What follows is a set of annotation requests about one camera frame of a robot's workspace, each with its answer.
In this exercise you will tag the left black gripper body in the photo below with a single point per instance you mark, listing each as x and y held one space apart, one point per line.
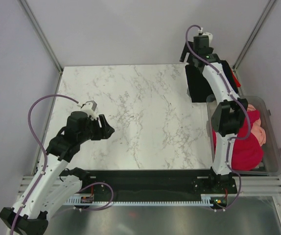
93 131

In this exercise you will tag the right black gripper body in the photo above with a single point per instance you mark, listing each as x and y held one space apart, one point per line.
193 59

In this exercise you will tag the black t-shirt blue logo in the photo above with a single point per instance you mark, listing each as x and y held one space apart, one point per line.
199 88

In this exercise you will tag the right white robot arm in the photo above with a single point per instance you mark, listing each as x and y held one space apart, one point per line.
230 113

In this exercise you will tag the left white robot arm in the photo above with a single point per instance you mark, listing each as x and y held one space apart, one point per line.
31 214

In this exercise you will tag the folded red t-shirt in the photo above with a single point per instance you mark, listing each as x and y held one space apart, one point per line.
236 80

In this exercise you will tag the salmon pink t-shirt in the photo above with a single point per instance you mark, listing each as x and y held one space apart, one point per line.
256 128

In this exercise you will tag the magenta t-shirt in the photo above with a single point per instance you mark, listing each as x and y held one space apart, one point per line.
247 154

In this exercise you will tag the clear plastic bin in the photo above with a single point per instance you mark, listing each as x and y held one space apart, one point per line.
271 161

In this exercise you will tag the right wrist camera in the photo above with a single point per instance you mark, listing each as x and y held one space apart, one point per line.
202 40

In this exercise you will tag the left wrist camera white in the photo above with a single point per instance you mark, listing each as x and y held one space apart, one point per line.
89 108

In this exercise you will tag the right aluminium frame post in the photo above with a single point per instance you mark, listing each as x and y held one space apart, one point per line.
255 31

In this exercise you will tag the aluminium frame post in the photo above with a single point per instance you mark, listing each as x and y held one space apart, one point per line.
255 31
41 35

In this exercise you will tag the slotted white cable duct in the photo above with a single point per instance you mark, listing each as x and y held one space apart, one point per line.
156 200

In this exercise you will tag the left aluminium frame post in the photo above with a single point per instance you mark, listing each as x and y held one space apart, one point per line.
41 35

